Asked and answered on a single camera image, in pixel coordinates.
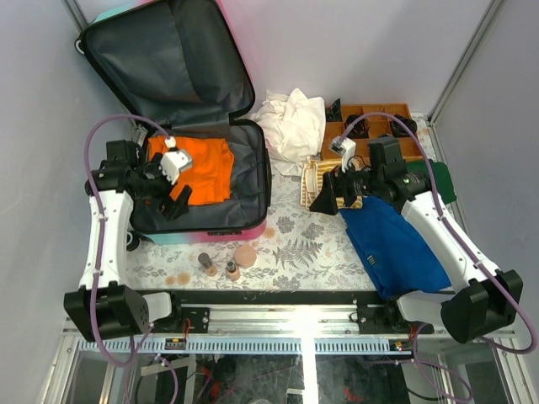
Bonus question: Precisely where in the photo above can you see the dark green shirt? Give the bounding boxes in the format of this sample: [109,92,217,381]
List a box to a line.
[407,159,457,205]

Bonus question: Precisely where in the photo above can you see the orange compartment tray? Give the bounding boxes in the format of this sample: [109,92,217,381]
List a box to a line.
[320,103,422,162]

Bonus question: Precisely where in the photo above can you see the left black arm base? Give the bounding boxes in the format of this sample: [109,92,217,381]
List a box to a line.
[165,301,211,335]

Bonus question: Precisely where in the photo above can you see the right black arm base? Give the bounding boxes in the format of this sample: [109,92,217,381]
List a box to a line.
[348,292,406,334]

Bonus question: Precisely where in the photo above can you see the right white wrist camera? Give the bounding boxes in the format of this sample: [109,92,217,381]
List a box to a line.
[330,136,356,173]

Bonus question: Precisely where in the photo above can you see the rolled dark sock outside tray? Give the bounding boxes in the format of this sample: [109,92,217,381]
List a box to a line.
[325,98,342,123]

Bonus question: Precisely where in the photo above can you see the orange shirt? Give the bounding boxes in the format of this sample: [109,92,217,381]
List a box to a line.
[169,136,235,206]

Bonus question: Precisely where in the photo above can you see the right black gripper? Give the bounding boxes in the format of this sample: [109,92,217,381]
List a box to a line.
[309,157,383,215]

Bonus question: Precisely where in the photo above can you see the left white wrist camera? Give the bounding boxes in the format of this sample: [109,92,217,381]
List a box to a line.
[160,136,193,185]

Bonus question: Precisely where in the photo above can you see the foundation bottle grey cap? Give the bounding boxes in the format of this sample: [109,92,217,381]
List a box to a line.
[198,252,217,277]

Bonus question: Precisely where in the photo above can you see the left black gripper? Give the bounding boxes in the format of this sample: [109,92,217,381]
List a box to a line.
[135,153,192,220]

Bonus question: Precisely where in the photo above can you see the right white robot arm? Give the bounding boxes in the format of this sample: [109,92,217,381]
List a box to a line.
[309,136,523,343]

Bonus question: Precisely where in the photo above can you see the pink and teal suitcase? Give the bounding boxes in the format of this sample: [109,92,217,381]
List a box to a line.
[79,1,271,244]

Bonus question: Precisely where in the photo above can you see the rolled dark sock middle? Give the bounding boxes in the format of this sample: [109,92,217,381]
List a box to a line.
[344,114,370,139]

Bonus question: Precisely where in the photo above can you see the white crumpled cloth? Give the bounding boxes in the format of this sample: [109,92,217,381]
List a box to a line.
[245,88,326,177]

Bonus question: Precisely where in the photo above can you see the rolled dark sock right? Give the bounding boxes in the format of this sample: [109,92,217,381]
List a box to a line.
[390,114,418,138]

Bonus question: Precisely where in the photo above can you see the octagonal beige powder compact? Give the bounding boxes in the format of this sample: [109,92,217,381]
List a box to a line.
[233,244,257,268]

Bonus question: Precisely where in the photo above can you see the blue folded shirt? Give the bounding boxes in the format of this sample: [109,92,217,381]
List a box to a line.
[339,196,451,300]

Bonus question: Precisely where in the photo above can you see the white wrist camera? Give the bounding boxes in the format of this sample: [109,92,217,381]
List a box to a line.
[330,136,356,173]
[160,136,193,185]

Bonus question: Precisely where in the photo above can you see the foundation bottle black cap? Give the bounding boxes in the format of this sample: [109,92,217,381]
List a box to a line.
[226,260,241,281]

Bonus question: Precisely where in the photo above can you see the yellow striped shirt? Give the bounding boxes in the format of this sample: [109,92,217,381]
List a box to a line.
[300,158,364,210]

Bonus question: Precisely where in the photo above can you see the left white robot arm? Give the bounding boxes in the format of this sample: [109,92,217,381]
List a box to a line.
[63,141,193,342]

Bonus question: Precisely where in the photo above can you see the rolled dark sock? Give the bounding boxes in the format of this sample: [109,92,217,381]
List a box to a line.
[390,114,418,138]
[344,114,370,139]

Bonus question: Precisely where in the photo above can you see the aluminium mounting rail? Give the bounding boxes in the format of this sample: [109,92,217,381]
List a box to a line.
[62,290,519,359]

